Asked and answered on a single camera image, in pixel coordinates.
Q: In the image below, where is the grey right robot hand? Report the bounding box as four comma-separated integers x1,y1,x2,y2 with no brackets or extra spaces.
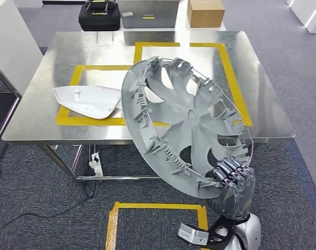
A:
206,157,255,221

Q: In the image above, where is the grey plastic wheel cover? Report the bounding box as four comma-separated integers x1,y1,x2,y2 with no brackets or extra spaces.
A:
120,56,254,200

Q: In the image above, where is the stainless steel workbench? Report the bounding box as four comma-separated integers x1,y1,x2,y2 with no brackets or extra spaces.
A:
2,30,295,182

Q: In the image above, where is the brown cardboard box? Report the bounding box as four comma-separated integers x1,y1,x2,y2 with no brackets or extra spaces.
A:
187,0,226,29

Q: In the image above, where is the white power strip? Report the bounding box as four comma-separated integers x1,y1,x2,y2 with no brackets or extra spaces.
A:
89,152,104,177

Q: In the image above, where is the white display plinth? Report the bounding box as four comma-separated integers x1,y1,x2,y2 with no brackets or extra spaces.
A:
286,0,316,34

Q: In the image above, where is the white car mirror cover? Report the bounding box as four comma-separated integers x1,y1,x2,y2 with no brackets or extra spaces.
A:
52,85,123,120

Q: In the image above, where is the grey hard case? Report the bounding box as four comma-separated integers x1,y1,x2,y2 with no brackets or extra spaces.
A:
117,0,179,29

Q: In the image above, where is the small yellow tape rectangle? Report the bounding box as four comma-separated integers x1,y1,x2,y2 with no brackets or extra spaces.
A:
55,64,172,127

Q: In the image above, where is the black carry bag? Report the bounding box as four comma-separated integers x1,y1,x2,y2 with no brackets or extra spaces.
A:
78,0,122,32

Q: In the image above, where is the black right camera bracket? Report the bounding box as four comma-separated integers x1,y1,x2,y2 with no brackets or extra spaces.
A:
207,217,249,250

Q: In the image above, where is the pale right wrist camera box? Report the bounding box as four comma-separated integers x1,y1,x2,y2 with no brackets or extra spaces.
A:
178,222,209,246

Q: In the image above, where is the black floor cable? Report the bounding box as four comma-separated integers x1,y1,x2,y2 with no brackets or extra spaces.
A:
0,178,98,239

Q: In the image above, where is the steel tube frame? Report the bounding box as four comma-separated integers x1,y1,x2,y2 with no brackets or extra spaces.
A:
0,58,22,153

